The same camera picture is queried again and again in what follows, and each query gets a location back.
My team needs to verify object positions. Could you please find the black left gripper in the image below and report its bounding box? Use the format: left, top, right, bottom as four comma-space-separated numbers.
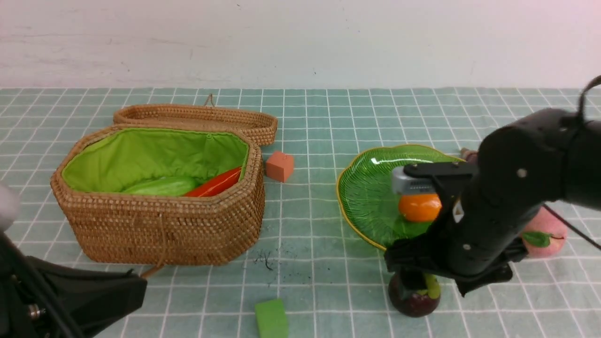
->
9, 256, 147, 338

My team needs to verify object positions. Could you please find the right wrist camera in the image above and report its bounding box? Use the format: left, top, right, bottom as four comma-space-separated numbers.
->
392, 161, 479, 196

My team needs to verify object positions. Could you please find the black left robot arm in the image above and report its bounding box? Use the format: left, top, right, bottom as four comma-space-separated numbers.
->
0, 184, 147, 338

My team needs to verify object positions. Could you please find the green leaf-shaped glass plate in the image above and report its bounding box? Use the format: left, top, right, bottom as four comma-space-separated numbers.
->
336, 144, 459, 250

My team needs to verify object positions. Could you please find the checkered teal tablecloth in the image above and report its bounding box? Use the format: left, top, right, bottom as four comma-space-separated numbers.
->
0, 88, 600, 338

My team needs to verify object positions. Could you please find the green plastic chayote gourd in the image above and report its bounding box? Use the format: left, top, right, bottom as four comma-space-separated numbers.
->
122, 176, 198, 197

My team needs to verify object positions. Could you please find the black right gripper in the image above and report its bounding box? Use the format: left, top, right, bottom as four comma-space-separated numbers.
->
385, 188, 529, 296

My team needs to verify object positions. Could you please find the orange yellow plastic mango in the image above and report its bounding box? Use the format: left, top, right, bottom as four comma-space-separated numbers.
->
398, 194, 442, 223

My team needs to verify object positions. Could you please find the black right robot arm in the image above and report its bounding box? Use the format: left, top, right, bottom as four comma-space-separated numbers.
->
384, 108, 601, 295

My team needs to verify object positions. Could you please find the woven wicker basket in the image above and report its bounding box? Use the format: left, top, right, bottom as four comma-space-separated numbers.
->
51, 123, 265, 270

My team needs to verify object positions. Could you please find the dark purple plastic mangosteen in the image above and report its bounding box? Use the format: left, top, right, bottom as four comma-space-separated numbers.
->
388, 273, 441, 317

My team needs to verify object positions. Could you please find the orange foam cube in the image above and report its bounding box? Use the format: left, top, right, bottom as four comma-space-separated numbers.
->
265, 151, 294, 183

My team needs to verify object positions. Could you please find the purple plastic eggplant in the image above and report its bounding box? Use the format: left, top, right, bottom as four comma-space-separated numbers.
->
460, 148, 478, 164

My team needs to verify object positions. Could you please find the green foam cube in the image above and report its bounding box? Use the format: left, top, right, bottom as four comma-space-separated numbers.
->
254, 298, 289, 338

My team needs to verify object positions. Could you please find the woven wicker basket lid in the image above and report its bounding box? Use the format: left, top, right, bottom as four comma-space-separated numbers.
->
112, 94, 278, 146

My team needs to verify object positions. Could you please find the pink plastic peach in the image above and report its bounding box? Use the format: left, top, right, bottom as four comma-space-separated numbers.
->
520, 207, 568, 259

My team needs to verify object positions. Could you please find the orange plastic carrot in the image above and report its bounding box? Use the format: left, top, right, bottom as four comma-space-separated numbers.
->
183, 167, 242, 198

